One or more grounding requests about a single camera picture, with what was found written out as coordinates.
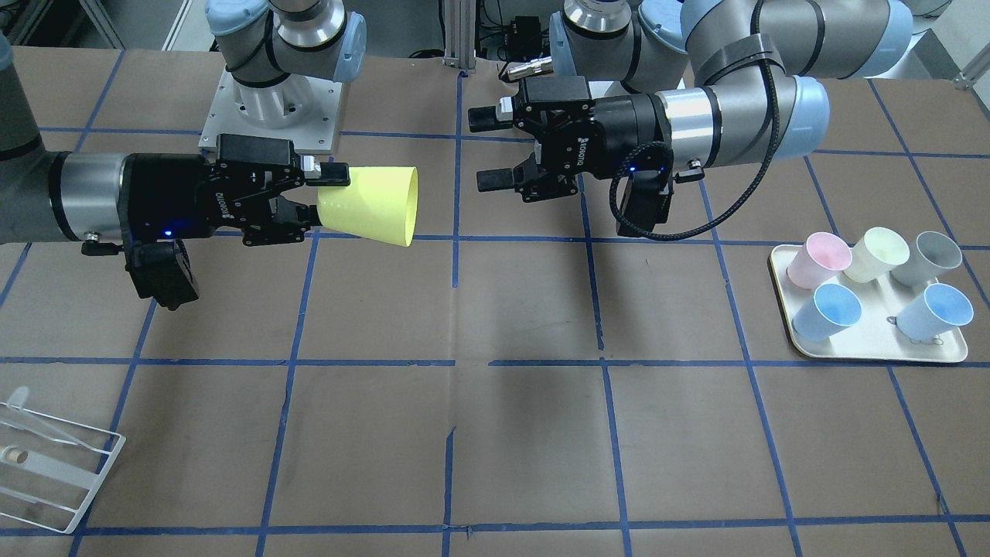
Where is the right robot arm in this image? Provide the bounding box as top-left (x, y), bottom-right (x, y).
top-left (2, 1), bottom-right (367, 267)

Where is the light blue cup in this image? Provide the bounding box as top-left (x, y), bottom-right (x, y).
top-left (791, 283), bottom-right (862, 341)
top-left (896, 283), bottom-right (975, 341)

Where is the light blue cup front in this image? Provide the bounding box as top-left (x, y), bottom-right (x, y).
top-left (896, 283), bottom-right (975, 341)

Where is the light blue cup rear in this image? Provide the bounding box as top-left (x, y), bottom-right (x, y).
top-left (791, 283), bottom-right (862, 341)

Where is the cream cup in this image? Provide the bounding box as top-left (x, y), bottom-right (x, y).
top-left (844, 227), bottom-right (911, 283)

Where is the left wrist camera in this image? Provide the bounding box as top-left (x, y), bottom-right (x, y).
top-left (619, 168), bottom-right (673, 233)

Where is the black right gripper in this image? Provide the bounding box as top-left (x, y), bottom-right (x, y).
top-left (124, 134), bottom-right (351, 246)

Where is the beige serving tray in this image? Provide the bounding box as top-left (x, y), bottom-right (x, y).
top-left (768, 244), bottom-right (968, 364)

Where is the silver connector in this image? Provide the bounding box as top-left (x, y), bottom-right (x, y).
top-left (498, 56), bottom-right (554, 84)

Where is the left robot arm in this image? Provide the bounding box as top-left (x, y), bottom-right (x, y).
top-left (468, 1), bottom-right (913, 202)

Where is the pink cup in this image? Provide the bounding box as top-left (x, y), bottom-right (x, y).
top-left (786, 231), bottom-right (853, 289)

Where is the yellow cup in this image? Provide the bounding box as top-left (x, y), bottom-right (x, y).
top-left (317, 166), bottom-right (418, 247)

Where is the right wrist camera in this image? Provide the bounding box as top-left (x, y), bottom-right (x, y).
top-left (125, 239), bottom-right (200, 311)

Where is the grey cup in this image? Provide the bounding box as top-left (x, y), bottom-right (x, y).
top-left (890, 231), bottom-right (963, 288)

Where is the white wire rack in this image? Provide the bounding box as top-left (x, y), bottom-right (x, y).
top-left (1, 385), bottom-right (127, 535)

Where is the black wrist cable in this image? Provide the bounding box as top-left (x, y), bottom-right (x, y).
top-left (609, 0), bottom-right (782, 241)

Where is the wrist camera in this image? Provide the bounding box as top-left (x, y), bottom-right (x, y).
top-left (125, 239), bottom-right (200, 311)
top-left (619, 168), bottom-right (673, 233)

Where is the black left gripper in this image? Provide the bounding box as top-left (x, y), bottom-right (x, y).
top-left (468, 75), bottom-right (666, 203)

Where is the aluminium frame post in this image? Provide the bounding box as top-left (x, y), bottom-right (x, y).
top-left (441, 0), bottom-right (477, 73)

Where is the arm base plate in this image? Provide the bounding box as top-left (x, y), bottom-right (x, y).
top-left (199, 71), bottom-right (346, 156)

